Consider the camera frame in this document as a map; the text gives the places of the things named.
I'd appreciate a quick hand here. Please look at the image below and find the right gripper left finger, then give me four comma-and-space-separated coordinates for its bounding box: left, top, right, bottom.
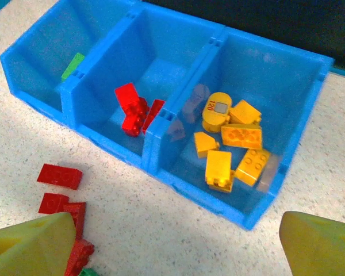
0, 212, 77, 276

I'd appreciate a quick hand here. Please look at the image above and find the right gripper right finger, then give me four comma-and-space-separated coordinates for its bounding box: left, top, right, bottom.
279, 211, 345, 276

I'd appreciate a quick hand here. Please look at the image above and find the green lego brick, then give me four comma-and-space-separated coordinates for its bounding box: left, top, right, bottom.
60, 52, 86, 82
78, 267, 101, 276

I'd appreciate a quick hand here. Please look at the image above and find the long red lego brick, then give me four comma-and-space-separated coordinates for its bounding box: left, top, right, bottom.
114, 82, 150, 137
36, 163, 83, 190

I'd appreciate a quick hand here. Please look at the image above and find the long yellow lego brick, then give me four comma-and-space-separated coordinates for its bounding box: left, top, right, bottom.
220, 123, 263, 151

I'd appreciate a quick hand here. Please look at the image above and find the round yellow lego piece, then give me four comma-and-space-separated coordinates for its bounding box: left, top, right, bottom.
202, 91, 233, 133

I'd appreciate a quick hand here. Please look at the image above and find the blue three-compartment bin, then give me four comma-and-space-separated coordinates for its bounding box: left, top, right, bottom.
0, 0, 335, 231

